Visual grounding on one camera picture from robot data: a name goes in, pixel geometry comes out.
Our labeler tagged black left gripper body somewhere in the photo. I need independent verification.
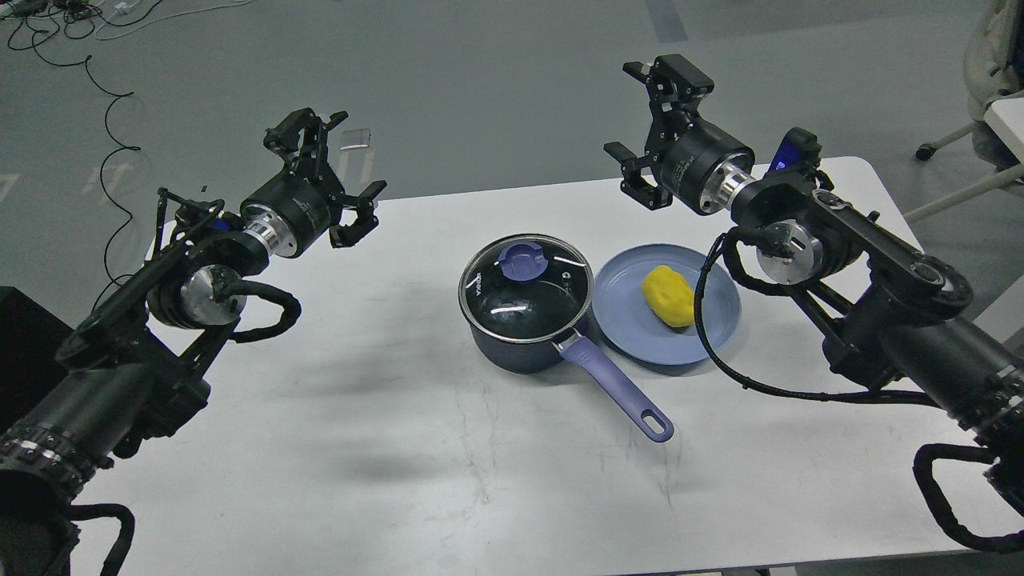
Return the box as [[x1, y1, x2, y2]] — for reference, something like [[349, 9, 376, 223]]
[[241, 153, 345, 258]]

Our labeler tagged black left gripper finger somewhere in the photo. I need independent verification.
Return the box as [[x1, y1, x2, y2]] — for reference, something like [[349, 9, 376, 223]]
[[329, 180, 388, 249], [263, 108, 349, 174]]

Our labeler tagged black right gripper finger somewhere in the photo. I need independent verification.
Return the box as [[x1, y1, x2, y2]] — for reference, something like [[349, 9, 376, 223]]
[[622, 54, 714, 129], [603, 142, 673, 211]]

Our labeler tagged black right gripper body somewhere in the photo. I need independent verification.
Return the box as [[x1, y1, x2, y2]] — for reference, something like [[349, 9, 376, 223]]
[[646, 110, 756, 216]]

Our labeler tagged yellow toy potato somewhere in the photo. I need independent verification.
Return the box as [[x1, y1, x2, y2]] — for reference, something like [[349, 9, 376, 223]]
[[641, 265, 695, 330]]

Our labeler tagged glass lid purple knob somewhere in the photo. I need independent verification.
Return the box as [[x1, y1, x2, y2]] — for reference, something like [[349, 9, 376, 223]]
[[458, 234, 594, 343]]

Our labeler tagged dark blue saucepan purple handle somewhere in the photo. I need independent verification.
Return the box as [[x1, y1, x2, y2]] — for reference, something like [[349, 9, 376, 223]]
[[459, 234, 675, 444]]

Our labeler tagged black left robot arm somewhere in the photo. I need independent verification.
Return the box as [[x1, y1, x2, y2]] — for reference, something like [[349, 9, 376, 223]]
[[2, 108, 386, 575]]

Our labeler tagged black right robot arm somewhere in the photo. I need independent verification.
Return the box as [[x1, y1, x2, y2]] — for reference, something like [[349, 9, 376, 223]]
[[604, 54, 1023, 554]]

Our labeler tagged small clear floor plate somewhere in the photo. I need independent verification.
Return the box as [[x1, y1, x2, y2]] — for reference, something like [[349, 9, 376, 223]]
[[338, 128, 372, 152]]

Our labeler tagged blue plate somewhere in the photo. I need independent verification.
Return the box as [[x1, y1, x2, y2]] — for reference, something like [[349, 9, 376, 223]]
[[593, 243, 742, 369]]

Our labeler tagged black box at left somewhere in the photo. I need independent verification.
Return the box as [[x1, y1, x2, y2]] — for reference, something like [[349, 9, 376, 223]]
[[1, 286, 73, 434]]

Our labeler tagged white office chair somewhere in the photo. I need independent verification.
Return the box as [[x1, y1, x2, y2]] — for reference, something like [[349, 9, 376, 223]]
[[915, 1, 1022, 171]]

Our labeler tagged white side table edge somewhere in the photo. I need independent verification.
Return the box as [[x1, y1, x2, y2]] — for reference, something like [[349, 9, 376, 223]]
[[904, 96, 1024, 225]]

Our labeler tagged black floor cable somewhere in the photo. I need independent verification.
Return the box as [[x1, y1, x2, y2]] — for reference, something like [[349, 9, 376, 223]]
[[0, 0, 257, 313]]

